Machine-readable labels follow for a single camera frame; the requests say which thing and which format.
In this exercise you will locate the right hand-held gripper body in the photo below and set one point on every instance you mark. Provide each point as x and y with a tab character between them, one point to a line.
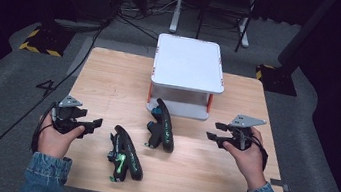
241	133

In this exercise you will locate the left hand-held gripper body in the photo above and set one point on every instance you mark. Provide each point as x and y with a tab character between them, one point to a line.
67	116

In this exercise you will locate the person's right hand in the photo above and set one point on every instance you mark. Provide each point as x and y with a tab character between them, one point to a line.
248	159

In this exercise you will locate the person's left hand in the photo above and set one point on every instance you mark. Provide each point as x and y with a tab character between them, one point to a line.
55	140

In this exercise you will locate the white two-tier shoe rack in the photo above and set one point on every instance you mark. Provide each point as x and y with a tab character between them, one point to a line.
188	63

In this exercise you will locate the black folding chair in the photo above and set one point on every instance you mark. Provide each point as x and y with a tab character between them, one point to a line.
228	8

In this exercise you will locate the black slanted pole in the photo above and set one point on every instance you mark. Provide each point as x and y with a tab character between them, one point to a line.
305	30

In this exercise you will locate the white metal stand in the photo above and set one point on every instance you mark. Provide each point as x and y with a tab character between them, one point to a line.
176	12

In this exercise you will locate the yellow-black striped base plate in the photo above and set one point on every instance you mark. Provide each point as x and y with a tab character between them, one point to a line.
46	41
276	80

